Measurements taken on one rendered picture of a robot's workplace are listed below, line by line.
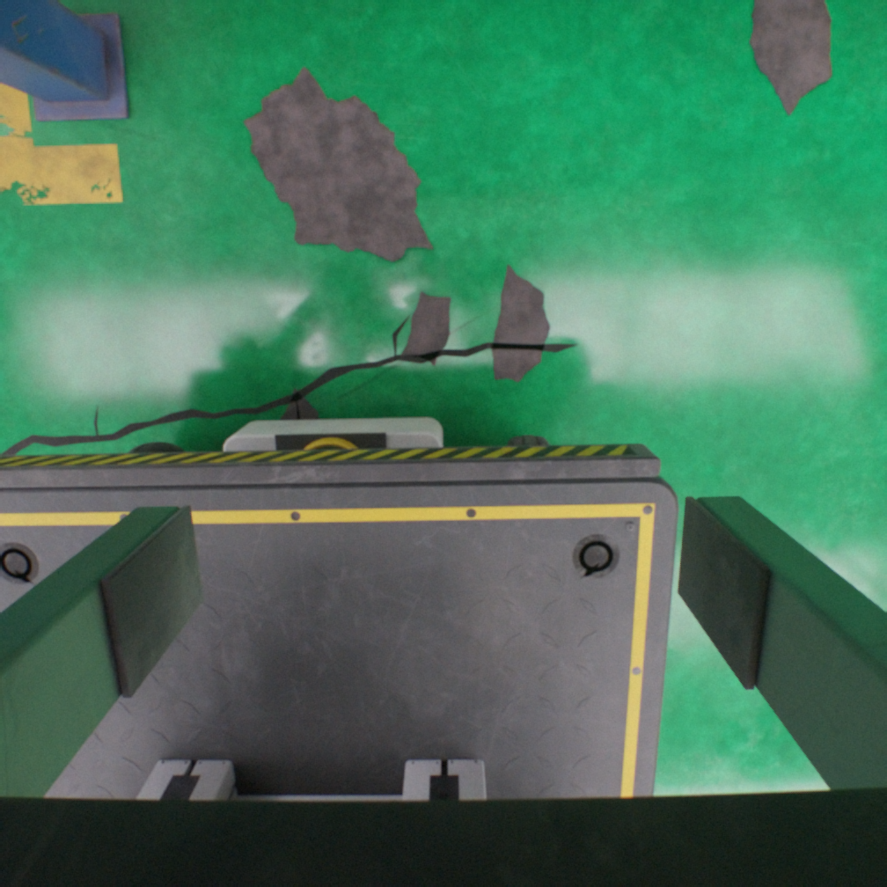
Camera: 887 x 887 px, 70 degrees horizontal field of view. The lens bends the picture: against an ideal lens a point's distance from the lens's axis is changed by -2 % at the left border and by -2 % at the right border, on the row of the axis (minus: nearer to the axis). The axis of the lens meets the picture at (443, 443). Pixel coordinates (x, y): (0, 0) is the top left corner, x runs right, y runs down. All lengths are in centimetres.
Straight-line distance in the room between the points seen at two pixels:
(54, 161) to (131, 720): 69
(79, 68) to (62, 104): 9
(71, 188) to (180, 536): 86
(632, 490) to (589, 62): 55
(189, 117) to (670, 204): 62
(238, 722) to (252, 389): 43
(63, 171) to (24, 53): 21
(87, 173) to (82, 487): 47
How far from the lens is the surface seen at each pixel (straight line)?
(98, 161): 99
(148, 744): 79
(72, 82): 92
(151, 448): 88
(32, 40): 86
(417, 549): 61
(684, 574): 17
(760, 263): 96
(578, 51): 92
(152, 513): 17
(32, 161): 104
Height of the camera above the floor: 87
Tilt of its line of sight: 75 degrees down
